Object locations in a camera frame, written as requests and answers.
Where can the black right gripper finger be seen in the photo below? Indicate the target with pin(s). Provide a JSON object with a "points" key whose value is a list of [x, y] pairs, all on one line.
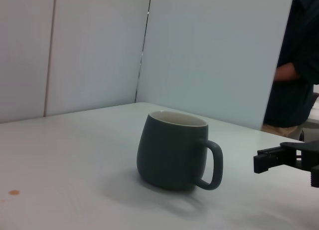
{"points": [[266, 161]]}

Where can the dark grey ceramic mug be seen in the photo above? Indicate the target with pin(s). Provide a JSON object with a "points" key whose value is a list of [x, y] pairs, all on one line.
{"points": [[164, 155]]}

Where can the bare person forearm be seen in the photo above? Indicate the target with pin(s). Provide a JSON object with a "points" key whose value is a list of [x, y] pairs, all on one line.
{"points": [[285, 72]]}

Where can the person in dark clothes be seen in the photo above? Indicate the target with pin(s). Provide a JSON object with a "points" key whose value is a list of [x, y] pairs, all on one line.
{"points": [[301, 35]]}

